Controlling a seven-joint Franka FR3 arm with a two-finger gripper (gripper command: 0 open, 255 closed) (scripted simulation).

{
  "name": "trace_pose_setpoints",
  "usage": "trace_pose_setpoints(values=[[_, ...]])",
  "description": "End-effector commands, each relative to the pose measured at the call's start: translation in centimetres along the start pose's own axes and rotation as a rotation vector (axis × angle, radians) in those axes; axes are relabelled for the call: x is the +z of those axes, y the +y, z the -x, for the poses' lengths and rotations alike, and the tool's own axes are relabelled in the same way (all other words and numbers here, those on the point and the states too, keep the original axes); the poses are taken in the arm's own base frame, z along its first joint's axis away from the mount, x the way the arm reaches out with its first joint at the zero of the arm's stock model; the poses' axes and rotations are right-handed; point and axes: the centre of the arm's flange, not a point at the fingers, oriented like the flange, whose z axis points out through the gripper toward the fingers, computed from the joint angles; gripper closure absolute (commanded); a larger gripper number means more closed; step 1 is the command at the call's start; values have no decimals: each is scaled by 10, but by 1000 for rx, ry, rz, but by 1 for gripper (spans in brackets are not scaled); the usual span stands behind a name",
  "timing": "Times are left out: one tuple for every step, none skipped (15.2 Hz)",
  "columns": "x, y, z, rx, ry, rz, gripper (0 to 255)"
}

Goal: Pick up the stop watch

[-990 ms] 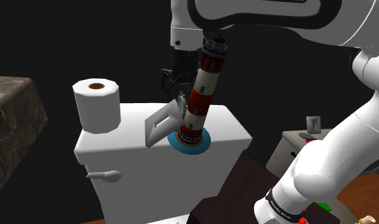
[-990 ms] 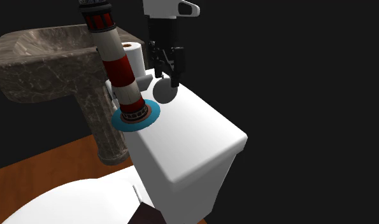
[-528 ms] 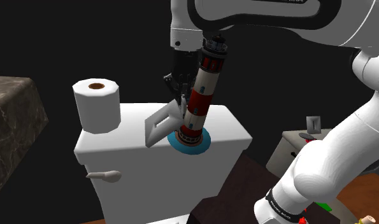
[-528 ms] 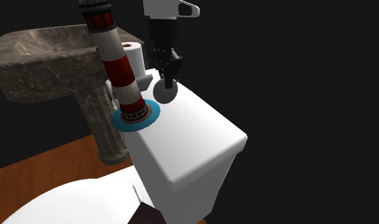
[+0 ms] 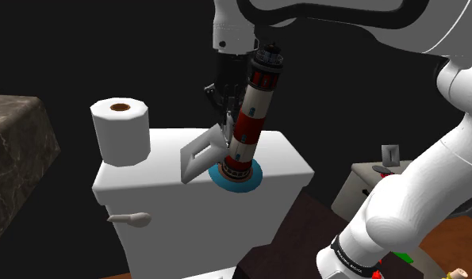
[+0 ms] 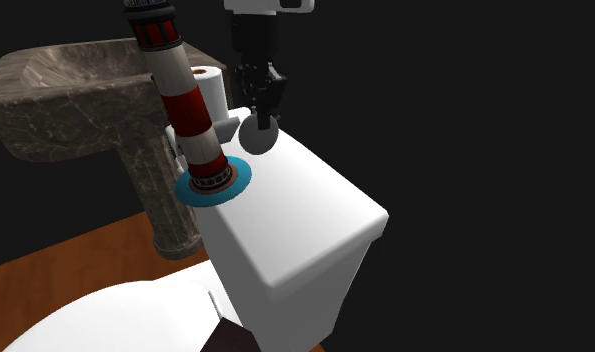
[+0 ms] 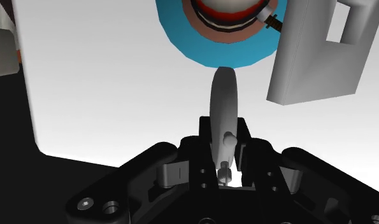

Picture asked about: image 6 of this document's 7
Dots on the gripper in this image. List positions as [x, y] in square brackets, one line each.
[255, 39]

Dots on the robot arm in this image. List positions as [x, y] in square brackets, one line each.
[258, 5]

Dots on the red white lighthouse figure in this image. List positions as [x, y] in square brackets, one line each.
[190, 112]

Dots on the white toilet paper roll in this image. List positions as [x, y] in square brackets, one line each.
[214, 90]

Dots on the dark brown box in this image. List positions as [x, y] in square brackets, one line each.
[231, 339]

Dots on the grey round disc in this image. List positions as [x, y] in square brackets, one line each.
[255, 141]

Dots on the brown marble pedestal sink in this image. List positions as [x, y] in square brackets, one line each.
[72, 112]

